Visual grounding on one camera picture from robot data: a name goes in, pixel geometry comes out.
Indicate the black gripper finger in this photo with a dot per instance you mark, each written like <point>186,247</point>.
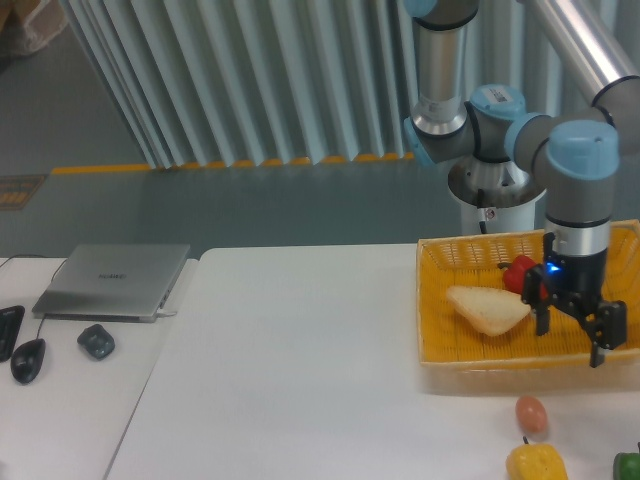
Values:
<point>606,329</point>
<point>532,295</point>

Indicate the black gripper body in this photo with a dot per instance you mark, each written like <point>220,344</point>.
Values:
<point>573,283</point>

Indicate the yellow bell pepper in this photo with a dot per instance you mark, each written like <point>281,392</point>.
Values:
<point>535,461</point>

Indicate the black computer mouse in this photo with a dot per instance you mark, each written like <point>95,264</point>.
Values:
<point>27,360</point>

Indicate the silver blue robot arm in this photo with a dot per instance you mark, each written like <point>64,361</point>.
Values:
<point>574,159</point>

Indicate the red bell pepper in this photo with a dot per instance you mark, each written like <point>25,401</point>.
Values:
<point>514,273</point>

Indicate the yellow woven basket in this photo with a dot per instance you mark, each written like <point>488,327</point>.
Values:
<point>447,339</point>

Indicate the green bell pepper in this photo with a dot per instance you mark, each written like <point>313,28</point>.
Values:
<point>626,466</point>

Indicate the white bread slice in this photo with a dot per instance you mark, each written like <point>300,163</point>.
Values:
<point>490,311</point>

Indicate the brown egg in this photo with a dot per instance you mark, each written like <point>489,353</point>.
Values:
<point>531,415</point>

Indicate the white laptop plug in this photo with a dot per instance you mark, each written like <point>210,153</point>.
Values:
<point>165,314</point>

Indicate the grey folding partition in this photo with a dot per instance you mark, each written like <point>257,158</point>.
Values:
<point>225,82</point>

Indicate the silver laptop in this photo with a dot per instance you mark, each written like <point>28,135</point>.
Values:
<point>113,282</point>

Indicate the dark grey small case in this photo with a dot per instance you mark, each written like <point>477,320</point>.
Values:
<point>97,342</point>

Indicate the black keyboard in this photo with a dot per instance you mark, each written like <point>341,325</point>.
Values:
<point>10,324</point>

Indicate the cardboard box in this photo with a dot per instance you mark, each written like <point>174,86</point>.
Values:
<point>29,26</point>

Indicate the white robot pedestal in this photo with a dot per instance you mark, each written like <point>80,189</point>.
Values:
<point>492,219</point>

